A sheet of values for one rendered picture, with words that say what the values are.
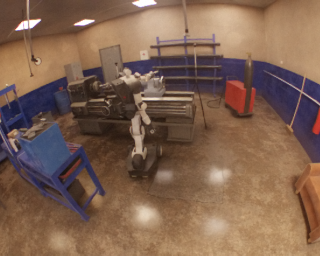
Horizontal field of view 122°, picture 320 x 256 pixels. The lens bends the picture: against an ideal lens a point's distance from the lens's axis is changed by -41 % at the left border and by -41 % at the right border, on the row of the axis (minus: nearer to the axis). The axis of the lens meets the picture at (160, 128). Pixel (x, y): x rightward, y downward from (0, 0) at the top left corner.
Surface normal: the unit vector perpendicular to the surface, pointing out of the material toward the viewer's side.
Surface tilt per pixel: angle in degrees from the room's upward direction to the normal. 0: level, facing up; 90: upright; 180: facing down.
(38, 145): 90
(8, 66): 90
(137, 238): 0
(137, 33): 90
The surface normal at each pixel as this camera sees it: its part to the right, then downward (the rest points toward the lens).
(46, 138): 0.96, 0.06
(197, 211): -0.10, -0.86
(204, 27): -0.28, 0.50
